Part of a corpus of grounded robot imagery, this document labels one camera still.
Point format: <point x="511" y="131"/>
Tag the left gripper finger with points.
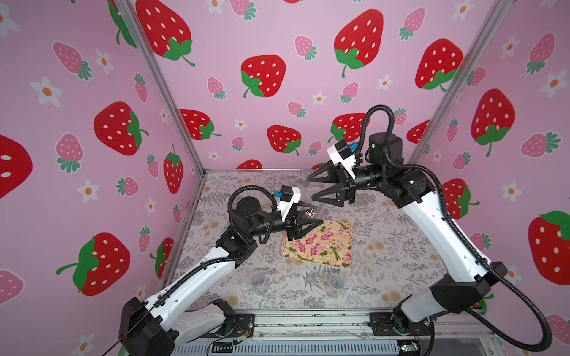
<point x="305" y="206"/>
<point x="304" y="227"/>

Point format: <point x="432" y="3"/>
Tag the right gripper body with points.
<point x="350" y="186"/>

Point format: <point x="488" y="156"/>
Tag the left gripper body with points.
<point x="286" y="225"/>

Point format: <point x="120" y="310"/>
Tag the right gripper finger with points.
<point x="335" y="195"/>
<point x="332" y="173"/>

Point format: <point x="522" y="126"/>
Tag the clear candy jar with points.
<point x="258" y="282"/>
<point x="314" y="214"/>
<point x="335" y="285"/>

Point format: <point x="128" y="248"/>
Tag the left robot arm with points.
<point x="141" y="332"/>

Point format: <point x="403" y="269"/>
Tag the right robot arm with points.
<point x="466" y="281"/>

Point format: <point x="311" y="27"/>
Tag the floral yellow tray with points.
<point x="329" y="244"/>

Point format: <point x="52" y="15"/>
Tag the white vented strip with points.
<point x="290" y="348"/>

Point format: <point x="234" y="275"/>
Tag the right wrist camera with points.
<point x="343" y="153"/>

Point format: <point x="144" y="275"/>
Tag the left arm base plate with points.
<point x="233" y="324"/>

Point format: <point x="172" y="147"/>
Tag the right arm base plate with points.
<point x="387" y="324"/>

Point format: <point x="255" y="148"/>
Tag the aluminium front rail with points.
<point x="319" y="324"/>

